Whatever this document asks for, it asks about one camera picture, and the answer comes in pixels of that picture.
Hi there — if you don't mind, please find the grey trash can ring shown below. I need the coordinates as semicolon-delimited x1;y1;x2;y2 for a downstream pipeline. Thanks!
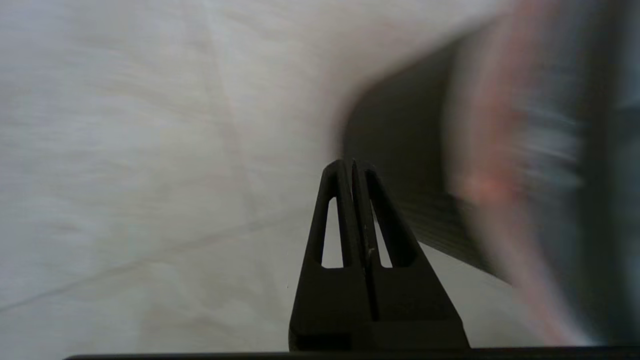
575;0;640;346

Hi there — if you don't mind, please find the black ribbed trash can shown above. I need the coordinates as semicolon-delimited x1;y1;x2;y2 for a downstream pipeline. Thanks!
342;30;511;286

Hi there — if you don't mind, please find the white plastic bag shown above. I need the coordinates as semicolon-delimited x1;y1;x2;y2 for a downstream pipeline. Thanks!
442;0;591;346

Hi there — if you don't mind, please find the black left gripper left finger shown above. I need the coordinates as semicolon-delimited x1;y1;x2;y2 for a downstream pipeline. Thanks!
289;159;373;351

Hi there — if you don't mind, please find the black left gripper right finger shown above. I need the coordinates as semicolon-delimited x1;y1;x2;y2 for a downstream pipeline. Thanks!
352;158;463;326

